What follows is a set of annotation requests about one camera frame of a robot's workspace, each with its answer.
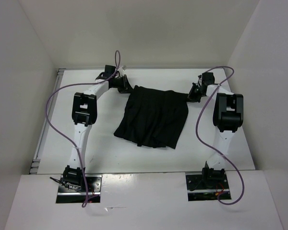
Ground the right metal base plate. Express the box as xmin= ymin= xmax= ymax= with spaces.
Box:
xmin=185 ymin=173 xmax=231 ymax=201

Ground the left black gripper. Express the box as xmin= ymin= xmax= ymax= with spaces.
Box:
xmin=111 ymin=74 xmax=134 ymax=93

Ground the purple cable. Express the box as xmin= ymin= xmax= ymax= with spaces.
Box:
xmin=195 ymin=66 xmax=245 ymax=206
xmin=45 ymin=50 xmax=123 ymax=207

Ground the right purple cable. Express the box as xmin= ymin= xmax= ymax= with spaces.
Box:
xmin=195 ymin=66 xmax=245 ymax=206

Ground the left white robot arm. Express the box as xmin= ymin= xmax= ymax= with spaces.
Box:
xmin=62 ymin=65 xmax=133 ymax=192

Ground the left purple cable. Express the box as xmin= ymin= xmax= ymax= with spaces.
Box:
xmin=45 ymin=50 xmax=123 ymax=207

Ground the black skirt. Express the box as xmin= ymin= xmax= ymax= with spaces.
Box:
xmin=114 ymin=85 xmax=189 ymax=149

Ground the metal base plate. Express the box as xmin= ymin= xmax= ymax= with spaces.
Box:
xmin=56 ymin=174 xmax=103 ymax=204
xmin=185 ymin=173 xmax=231 ymax=201

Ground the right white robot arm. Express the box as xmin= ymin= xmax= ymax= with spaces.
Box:
xmin=187 ymin=72 xmax=243 ymax=188

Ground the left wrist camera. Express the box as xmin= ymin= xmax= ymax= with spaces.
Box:
xmin=118 ymin=66 xmax=126 ymax=76

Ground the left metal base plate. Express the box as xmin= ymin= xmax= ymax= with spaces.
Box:
xmin=56 ymin=174 xmax=103 ymax=204

